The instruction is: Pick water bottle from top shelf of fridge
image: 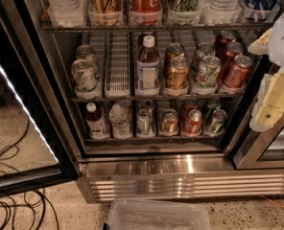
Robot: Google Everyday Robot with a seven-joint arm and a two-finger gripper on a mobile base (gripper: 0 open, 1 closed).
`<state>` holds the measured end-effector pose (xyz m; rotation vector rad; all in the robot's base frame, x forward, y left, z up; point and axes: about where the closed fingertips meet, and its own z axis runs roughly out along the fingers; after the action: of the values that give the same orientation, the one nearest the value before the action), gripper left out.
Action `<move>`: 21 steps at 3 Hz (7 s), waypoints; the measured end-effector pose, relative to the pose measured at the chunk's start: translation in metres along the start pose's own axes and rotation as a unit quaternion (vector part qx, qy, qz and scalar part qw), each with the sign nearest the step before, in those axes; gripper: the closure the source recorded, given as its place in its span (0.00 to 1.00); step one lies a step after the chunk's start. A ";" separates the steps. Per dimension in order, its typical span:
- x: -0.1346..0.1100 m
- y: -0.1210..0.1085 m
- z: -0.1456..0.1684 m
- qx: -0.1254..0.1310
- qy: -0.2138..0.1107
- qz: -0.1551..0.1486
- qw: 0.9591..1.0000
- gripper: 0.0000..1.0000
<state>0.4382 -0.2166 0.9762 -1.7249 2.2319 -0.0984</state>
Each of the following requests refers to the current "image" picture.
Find green can behind left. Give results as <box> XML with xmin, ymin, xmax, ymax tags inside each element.
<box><xmin>76</xmin><ymin>44</ymin><xmax>100</xmax><ymax>77</ymax></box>

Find open glass fridge door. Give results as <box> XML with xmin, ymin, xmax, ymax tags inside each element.
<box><xmin>0</xmin><ymin>0</ymin><xmax>79</xmax><ymax>197</ymax></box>

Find clear water bottle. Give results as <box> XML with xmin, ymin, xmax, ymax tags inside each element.
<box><xmin>48</xmin><ymin>0</ymin><xmax>87</xmax><ymax>28</ymax></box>
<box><xmin>202</xmin><ymin>0</ymin><xmax>241</xmax><ymax>24</ymax></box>

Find green 7up can front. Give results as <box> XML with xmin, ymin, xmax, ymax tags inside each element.
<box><xmin>71</xmin><ymin>59</ymin><xmax>98</xmax><ymax>99</ymax></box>

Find orange cable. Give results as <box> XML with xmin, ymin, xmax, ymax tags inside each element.
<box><xmin>260</xmin><ymin>195</ymin><xmax>284</xmax><ymax>213</ymax></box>

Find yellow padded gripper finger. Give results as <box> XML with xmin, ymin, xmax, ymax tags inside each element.
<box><xmin>249</xmin><ymin>67</ymin><xmax>284</xmax><ymax>132</ymax></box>
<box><xmin>248</xmin><ymin>28</ymin><xmax>272</xmax><ymax>56</ymax></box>

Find right fridge door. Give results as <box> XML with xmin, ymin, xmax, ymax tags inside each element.
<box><xmin>233</xmin><ymin>114</ymin><xmax>284</xmax><ymax>170</ymax></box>

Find gold can front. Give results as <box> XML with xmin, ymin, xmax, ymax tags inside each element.
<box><xmin>165</xmin><ymin>57</ymin><xmax>189</xmax><ymax>96</ymax></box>

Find gold tall can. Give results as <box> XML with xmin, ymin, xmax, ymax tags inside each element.
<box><xmin>88</xmin><ymin>0</ymin><xmax>122</xmax><ymax>26</ymax></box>

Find white green can front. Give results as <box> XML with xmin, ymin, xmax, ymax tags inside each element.
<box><xmin>193</xmin><ymin>56</ymin><xmax>221</xmax><ymax>95</ymax></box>

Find empty white shelf glide tray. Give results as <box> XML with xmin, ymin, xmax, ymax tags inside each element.
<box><xmin>105</xmin><ymin>33</ymin><xmax>130</xmax><ymax>98</ymax></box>

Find small water bottle bottom shelf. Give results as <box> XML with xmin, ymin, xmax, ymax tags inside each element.
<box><xmin>108</xmin><ymin>103</ymin><xmax>132</xmax><ymax>139</ymax></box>

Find brown tea bottle white cap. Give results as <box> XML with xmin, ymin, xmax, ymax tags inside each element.
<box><xmin>136</xmin><ymin>35</ymin><xmax>159</xmax><ymax>96</ymax></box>

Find silver can bottom shelf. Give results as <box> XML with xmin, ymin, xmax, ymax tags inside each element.
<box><xmin>136</xmin><ymin>100</ymin><xmax>155</xmax><ymax>138</ymax></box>

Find red can back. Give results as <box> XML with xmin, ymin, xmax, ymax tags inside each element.
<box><xmin>214</xmin><ymin>30</ymin><xmax>237</xmax><ymax>51</ymax></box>

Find red can front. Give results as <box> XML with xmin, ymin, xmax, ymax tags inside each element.
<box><xmin>223</xmin><ymin>55</ymin><xmax>252</xmax><ymax>89</ymax></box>

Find green tall can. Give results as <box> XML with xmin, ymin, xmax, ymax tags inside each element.
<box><xmin>168</xmin><ymin>0</ymin><xmax>201</xmax><ymax>25</ymax></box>

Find gold can behind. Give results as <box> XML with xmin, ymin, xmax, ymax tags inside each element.
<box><xmin>165</xmin><ymin>42</ymin><xmax>185</xmax><ymax>63</ymax></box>

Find gold can bottom shelf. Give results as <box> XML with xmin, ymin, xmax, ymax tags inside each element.
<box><xmin>159</xmin><ymin>108</ymin><xmax>178</xmax><ymax>137</ymax></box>

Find red coca-cola bottle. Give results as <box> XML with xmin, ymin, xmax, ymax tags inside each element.
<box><xmin>131</xmin><ymin>0</ymin><xmax>161</xmax><ymax>25</ymax></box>

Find black cables on floor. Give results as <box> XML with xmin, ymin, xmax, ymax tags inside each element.
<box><xmin>0</xmin><ymin>118</ymin><xmax>60</xmax><ymax>230</ymax></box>

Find green can bottom shelf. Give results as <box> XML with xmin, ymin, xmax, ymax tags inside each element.
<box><xmin>202</xmin><ymin>98</ymin><xmax>227</xmax><ymax>137</ymax></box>

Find blue labelled bottle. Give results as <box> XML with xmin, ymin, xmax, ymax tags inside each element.
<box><xmin>241</xmin><ymin>0</ymin><xmax>279</xmax><ymax>22</ymax></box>

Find small brown bottle bottom shelf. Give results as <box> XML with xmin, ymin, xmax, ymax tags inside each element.
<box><xmin>85</xmin><ymin>103</ymin><xmax>109</xmax><ymax>139</ymax></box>

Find red can bottom shelf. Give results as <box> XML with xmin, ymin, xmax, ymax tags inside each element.
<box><xmin>180</xmin><ymin>100</ymin><xmax>202</xmax><ymax>137</ymax></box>

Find stainless steel fridge grille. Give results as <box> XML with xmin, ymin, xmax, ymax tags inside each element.
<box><xmin>77</xmin><ymin>154</ymin><xmax>284</xmax><ymax>203</ymax></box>

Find clear plastic container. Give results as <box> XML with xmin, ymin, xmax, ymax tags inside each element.
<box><xmin>103</xmin><ymin>199</ymin><xmax>211</xmax><ymax>230</ymax></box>

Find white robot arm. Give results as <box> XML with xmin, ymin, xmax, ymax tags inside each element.
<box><xmin>248</xmin><ymin>12</ymin><xmax>284</xmax><ymax>132</ymax></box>

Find red can middle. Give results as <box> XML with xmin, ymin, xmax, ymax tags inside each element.
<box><xmin>216</xmin><ymin>41</ymin><xmax>244</xmax><ymax>72</ymax></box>

